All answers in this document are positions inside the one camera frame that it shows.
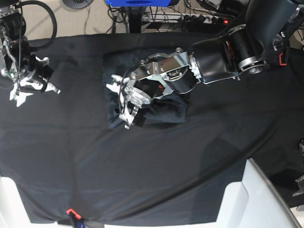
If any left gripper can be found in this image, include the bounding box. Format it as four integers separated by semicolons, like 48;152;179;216
106;74;157;130

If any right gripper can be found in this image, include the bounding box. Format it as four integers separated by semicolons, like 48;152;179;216
9;55;61;107

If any dark grey T-shirt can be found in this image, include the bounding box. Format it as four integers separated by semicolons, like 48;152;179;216
102;48;190;129

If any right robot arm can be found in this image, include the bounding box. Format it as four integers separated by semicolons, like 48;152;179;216
0;0;61;107

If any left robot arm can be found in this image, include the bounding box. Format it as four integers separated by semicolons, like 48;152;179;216
106;0;304;128

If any black table cloth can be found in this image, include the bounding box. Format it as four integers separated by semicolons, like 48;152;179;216
0;33;304;226

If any white power strip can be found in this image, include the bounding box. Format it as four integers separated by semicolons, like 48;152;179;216
143;13;212;24

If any blue plastic box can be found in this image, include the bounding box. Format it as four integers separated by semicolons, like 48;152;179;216
105;0;179;7

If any round grey floor base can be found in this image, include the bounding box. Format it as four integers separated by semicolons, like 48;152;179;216
62;0;93;10

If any white bin left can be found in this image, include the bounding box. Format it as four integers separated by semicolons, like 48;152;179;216
0;177;58;228

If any white bin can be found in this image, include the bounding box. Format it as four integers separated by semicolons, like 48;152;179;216
215;158;301;228
0;177;58;228

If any black red clamp front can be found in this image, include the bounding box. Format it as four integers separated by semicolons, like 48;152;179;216
66;209;86;228

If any black red clamp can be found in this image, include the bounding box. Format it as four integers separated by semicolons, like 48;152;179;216
278;53;287;67
66;209;86;228

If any black red clamp right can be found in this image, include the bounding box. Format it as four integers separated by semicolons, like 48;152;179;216
278;53;287;67

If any white bin right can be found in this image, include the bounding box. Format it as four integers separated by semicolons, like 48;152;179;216
215;158;301;228

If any black table post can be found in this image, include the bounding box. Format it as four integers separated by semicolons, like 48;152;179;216
126;7;146;33

